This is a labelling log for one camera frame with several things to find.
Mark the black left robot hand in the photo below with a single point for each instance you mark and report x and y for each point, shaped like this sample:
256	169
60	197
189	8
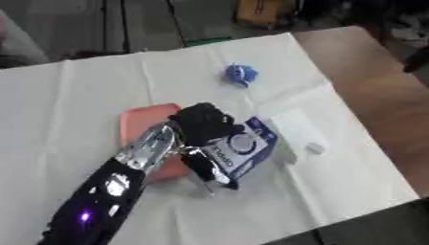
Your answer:
202	124

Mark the blue and white printed packet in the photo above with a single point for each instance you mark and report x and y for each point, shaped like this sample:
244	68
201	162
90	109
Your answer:
244	150

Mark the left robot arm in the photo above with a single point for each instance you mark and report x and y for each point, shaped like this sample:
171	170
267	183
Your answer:
120	182

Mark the white box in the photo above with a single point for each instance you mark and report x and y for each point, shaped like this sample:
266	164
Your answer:
297	134

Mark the salmon pink flat tray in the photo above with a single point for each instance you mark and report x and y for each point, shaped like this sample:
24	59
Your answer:
146	116

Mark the blue crumpled soft toy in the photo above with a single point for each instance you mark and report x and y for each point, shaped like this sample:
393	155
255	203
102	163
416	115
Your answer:
241	73

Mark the green object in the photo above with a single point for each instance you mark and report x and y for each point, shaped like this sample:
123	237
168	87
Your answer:
207	41

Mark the yellow case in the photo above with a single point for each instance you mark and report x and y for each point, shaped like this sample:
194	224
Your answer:
258	11

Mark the black tripod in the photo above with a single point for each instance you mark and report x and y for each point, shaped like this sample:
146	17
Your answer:
114	24

